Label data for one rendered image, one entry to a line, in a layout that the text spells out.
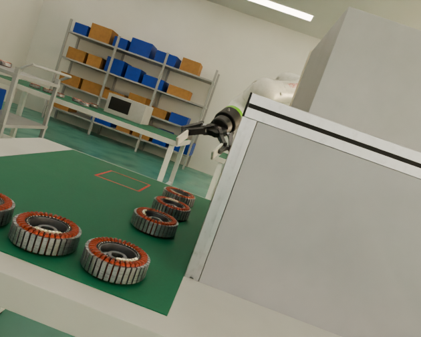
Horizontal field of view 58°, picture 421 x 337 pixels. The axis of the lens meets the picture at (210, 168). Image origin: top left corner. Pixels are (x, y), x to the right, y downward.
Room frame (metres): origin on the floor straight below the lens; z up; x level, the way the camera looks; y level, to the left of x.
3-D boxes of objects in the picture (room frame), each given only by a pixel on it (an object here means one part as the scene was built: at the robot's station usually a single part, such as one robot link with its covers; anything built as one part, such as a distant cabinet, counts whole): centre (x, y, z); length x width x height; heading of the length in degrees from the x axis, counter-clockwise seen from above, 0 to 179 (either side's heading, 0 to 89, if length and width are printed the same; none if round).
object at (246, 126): (0.83, -0.04, 0.91); 0.28 x 0.03 x 0.32; 177
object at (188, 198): (1.25, 0.07, 0.77); 0.11 x 0.11 x 0.04
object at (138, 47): (7.61, 2.04, 1.92); 0.42 x 0.42 x 0.28; 89
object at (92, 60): (7.66, 2.84, 1.39); 0.40 x 0.28 x 0.22; 177
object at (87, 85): (7.65, 2.73, 0.89); 0.42 x 0.40 x 0.22; 89
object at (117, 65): (7.62, 2.41, 1.43); 0.42 x 0.36 x 0.29; 175
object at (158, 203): (1.07, 0.07, 0.77); 0.11 x 0.11 x 0.04
